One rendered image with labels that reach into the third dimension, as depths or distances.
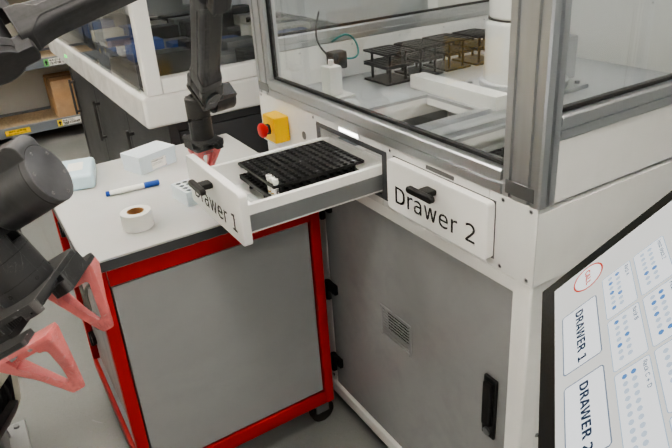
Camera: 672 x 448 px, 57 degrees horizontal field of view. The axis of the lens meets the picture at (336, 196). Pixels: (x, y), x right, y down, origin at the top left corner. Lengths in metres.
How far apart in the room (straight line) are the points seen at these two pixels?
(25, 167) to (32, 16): 0.51
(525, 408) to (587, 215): 0.39
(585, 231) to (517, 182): 0.17
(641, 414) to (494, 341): 0.75
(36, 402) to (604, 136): 1.91
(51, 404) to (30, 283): 1.69
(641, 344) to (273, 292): 1.17
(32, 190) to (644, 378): 0.52
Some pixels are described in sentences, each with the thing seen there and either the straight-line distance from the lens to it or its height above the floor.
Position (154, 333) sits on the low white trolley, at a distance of 1.54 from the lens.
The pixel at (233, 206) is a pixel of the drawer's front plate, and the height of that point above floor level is 0.89.
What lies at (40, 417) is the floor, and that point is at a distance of 2.30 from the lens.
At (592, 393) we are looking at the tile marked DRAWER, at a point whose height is 1.01.
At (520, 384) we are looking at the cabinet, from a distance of 1.24.
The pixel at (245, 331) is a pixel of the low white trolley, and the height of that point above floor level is 0.44.
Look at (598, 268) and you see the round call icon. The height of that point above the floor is 1.03.
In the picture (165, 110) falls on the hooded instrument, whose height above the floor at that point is 0.85.
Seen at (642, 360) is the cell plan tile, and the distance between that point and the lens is 0.57.
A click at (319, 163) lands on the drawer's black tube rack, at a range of 1.37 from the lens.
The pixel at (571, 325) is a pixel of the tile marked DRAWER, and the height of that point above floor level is 1.00.
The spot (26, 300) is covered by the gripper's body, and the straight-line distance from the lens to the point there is 0.64.
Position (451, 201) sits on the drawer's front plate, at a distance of 1.15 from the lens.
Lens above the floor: 1.39
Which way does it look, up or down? 24 degrees down
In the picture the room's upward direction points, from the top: 4 degrees counter-clockwise
